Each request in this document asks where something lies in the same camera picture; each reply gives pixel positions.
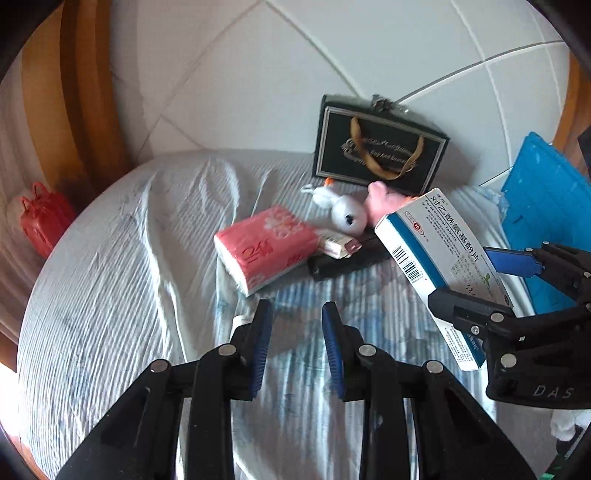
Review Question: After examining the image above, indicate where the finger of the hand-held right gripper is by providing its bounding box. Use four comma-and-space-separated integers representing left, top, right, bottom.
484, 242, 591, 303
427, 287, 591, 384

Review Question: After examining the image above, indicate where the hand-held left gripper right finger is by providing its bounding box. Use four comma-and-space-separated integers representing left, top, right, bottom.
322, 301, 539, 480

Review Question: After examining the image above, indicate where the black flat box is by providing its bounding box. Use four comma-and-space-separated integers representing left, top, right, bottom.
307, 228, 393, 282

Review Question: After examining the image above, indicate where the white plush bunny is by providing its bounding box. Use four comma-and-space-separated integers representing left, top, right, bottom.
300, 178, 370, 233

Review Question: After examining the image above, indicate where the blue plastic storage crate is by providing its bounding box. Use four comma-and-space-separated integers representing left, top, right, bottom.
501, 131, 591, 319

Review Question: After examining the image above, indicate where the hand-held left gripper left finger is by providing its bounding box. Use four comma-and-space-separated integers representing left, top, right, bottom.
55, 299, 274, 480

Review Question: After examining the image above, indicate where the pink tissue pack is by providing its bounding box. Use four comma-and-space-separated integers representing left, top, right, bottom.
213, 205, 321, 297

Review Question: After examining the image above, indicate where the red bag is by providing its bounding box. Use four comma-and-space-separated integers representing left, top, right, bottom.
19, 181, 77, 259

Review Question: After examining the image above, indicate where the black gift bag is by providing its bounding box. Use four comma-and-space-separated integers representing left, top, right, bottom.
313, 93, 450, 197

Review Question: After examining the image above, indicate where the wooden wall frame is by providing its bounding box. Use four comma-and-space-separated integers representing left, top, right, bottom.
21, 0, 132, 183
551, 46, 591, 153

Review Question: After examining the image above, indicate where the pink and orange plush toy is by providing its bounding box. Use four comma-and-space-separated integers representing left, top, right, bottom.
365, 181, 419, 227

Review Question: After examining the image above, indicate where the white and blue medicine box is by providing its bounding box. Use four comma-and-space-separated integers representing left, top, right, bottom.
374, 188, 515, 372

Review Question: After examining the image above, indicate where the white fuzzy cloth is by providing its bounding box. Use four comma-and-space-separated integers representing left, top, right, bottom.
549, 405, 583, 440

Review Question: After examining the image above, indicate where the small white and pink box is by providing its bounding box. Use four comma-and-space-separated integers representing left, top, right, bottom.
318, 229, 362, 260

